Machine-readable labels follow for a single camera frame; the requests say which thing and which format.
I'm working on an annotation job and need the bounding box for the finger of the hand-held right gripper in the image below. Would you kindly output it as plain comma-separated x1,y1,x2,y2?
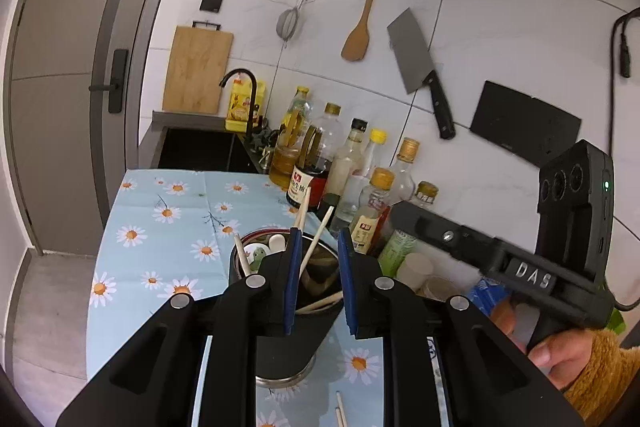
388,200,501,276

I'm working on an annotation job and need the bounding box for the blue carton box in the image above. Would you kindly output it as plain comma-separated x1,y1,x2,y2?
469,279,512,316

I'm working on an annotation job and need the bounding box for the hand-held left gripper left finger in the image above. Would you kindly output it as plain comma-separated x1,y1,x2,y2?
55,227,304,427

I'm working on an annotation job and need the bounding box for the blue daisy print tablecloth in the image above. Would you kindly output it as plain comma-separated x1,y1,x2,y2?
85,167,453,427

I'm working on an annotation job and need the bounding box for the yellow detergent bottle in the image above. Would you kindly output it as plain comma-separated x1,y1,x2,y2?
224,76,262,133

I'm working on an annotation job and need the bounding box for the clear bottle yellow cap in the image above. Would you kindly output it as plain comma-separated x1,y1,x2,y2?
362,129,389,188

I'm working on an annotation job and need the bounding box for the green print ceramic spoon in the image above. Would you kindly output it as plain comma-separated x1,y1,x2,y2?
247,245,271,273

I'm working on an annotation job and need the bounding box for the black door lock handle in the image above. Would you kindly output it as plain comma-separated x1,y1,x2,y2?
88,49,130,114

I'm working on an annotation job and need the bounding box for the white paper cup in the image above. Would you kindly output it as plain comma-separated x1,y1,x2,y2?
397,252,434,294

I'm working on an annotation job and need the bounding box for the black power cable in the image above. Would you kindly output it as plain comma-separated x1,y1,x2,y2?
606,6,640,314

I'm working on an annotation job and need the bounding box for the metal mesh strainer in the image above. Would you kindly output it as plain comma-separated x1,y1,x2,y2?
276,0,317,42

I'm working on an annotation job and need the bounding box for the tall clear bottle gold cap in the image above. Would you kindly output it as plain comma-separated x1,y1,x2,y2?
389,137,421,204

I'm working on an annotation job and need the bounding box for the wooden spatula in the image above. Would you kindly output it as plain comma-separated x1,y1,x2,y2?
340,0,390,63

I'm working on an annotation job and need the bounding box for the black sink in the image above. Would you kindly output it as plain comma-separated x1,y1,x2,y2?
151,109,262,174

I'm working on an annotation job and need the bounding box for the white ceramic spoon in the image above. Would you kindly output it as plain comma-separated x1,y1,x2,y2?
266,234,292,257
233,234,254,279

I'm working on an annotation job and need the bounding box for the large cooking oil bottle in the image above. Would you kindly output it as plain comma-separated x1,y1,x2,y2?
269,86,314,191

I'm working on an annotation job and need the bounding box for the black wall panel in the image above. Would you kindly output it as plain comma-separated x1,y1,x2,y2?
469,80,583,168

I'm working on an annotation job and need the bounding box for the black cylindrical utensil holder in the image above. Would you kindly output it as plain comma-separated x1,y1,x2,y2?
228,226,347,389

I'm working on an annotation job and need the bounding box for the black faucet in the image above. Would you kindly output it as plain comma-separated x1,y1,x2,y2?
219,67,266,144

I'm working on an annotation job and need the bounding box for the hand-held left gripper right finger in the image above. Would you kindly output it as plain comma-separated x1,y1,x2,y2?
337,227,586,427

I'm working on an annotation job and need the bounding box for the clear bottle black cap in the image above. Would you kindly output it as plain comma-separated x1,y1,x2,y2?
324,118,369,229

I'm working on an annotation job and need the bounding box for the grey door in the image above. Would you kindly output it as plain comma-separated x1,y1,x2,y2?
9,0,202,254

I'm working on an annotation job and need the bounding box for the person's right forearm orange sleeve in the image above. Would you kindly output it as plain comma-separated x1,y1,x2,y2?
561,328,640,427

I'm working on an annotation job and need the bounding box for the wooden cutting board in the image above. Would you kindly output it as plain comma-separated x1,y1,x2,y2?
162,20,235,116

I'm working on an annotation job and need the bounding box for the green label bottle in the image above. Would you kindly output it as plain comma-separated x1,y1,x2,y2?
378,180,440,279

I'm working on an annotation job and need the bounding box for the cleaver with black handle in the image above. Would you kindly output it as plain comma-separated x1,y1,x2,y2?
386,7,456,140

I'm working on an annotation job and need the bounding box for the small sauce bottle gold cap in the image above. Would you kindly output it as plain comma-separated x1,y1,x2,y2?
349,167,396,259

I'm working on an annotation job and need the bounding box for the green package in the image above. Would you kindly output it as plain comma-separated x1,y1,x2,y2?
606,307,627,334

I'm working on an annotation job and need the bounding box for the person's right hand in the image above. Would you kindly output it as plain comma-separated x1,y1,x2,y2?
491,306,594,391

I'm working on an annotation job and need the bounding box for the dark soy sauce bottle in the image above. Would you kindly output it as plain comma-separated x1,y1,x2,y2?
285,102,344,214

